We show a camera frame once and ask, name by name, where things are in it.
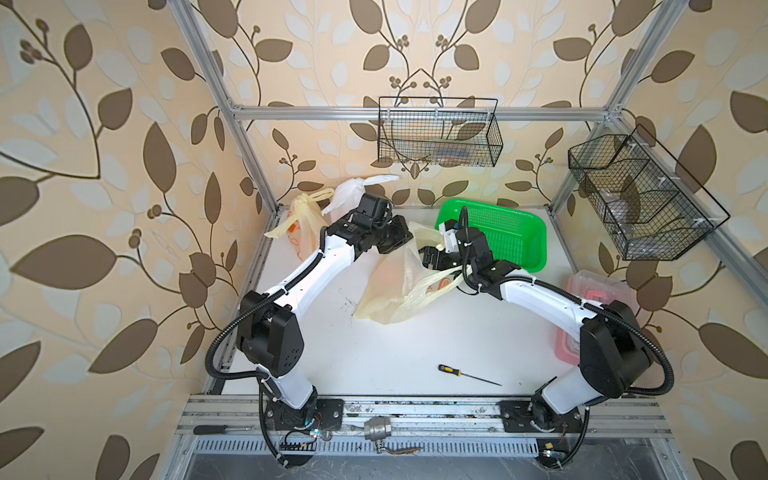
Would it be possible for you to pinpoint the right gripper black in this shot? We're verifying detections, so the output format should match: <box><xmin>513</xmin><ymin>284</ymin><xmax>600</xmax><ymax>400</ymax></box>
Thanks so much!
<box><xmin>412</xmin><ymin>245</ymin><xmax>476</xmax><ymax>281</ymax></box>

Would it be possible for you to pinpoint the yellow plastic bag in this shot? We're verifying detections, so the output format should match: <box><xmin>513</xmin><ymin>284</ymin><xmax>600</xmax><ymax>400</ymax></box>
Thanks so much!
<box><xmin>264</xmin><ymin>188</ymin><xmax>334</xmax><ymax>261</ymax></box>
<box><xmin>353</xmin><ymin>222</ymin><xmax>462</xmax><ymax>325</ymax></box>

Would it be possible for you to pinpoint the white plastic bag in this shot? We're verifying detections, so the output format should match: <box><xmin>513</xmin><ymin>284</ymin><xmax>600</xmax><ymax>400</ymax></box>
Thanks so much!
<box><xmin>322</xmin><ymin>175</ymin><xmax>399</xmax><ymax>222</ymax></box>

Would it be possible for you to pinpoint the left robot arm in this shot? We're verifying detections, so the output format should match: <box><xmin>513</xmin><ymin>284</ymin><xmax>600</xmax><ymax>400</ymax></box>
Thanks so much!
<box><xmin>204</xmin><ymin>203</ymin><xmax>413</xmax><ymax>468</ymax></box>

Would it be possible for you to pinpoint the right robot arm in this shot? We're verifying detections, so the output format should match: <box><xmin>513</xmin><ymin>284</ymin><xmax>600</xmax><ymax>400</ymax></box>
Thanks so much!
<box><xmin>423</xmin><ymin>207</ymin><xmax>675</xmax><ymax>431</ymax></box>

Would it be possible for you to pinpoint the green plastic basket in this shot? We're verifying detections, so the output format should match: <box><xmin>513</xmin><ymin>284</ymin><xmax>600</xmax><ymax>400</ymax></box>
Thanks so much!
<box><xmin>435</xmin><ymin>199</ymin><xmax>548</xmax><ymax>273</ymax></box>

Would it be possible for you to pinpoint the yellow black screwdriver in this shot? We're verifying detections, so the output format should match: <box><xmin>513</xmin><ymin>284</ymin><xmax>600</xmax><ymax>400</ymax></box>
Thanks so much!
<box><xmin>438</xmin><ymin>364</ymin><xmax>501</xmax><ymax>387</ymax></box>

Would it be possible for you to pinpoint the pink plastic box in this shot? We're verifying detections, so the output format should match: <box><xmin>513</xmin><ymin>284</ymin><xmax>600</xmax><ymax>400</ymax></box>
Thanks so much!
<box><xmin>554</xmin><ymin>269</ymin><xmax>637</xmax><ymax>367</ymax></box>

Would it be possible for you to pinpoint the metal cylinder fitting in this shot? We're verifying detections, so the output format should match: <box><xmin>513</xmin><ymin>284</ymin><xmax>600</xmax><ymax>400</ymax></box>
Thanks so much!
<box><xmin>363</xmin><ymin>416</ymin><xmax>392</xmax><ymax>443</ymax></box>

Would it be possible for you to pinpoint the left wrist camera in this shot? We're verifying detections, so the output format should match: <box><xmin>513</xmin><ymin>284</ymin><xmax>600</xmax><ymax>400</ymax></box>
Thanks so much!
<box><xmin>356</xmin><ymin>193</ymin><xmax>392</xmax><ymax>226</ymax></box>

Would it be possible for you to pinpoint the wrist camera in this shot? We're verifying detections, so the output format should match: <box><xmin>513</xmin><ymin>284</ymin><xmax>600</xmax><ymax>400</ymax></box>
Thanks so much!
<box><xmin>437</xmin><ymin>220</ymin><xmax>461</xmax><ymax>254</ymax></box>
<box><xmin>356</xmin><ymin>193</ymin><xmax>392</xmax><ymax>226</ymax></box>

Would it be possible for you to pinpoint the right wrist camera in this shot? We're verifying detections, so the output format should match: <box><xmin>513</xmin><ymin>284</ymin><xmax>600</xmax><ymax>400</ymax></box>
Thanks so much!
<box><xmin>437</xmin><ymin>220</ymin><xmax>461</xmax><ymax>254</ymax></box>

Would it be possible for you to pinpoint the back wire basket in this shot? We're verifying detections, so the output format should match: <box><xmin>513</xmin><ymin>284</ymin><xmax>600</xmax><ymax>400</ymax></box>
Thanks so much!
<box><xmin>377</xmin><ymin>95</ymin><xmax>504</xmax><ymax>168</ymax></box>

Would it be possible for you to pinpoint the wire basket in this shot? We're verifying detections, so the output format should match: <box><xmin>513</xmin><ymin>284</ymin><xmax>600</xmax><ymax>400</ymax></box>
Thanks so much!
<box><xmin>568</xmin><ymin>124</ymin><xmax>731</xmax><ymax>261</ymax></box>
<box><xmin>377</xmin><ymin>95</ymin><xmax>504</xmax><ymax>168</ymax></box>

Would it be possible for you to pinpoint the right wire basket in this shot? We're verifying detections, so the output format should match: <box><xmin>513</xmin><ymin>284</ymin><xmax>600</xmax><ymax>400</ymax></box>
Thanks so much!
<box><xmin>568</xmin><ymin>124</ymin><xmax>731</xmax><ymax>261</ymax></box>

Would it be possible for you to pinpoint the black handled tool on rail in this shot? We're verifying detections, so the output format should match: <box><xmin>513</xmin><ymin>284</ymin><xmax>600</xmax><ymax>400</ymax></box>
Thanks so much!
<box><xmin>192</xmin><ymin>425</ymin><xmax>254</xmax><ymax>436</ymax></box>

